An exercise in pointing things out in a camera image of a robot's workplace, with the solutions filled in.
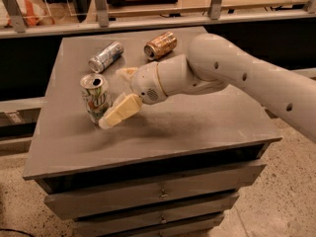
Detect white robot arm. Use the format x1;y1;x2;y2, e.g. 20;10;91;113
99;34;316;141

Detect grey top drawer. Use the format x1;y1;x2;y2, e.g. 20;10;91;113
44;160;266;219

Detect grey middle drawer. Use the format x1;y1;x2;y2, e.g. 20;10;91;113
75;191;239;237

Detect brown gold soda can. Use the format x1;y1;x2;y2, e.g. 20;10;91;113
143;32;177;60

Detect metal railing with posts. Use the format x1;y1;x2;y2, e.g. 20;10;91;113
0;0;315;38

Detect orange white striped cloth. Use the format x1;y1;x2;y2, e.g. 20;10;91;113
0;0;55;27

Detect green white 7up can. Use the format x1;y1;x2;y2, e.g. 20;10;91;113
80;73;112;124

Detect grey drawer cabinet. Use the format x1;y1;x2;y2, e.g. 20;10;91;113
24;35;280;223

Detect grey drawer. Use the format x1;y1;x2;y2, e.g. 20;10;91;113
75;191;239;237
106;213;224;237
44;160;266;219

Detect grey bottom drawer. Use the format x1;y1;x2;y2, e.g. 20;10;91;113
106;213;224;237

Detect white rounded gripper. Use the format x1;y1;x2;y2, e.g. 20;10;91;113
99;61;167;129

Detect silver blue energy drink can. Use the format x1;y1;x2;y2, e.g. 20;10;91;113
88;40;124;73

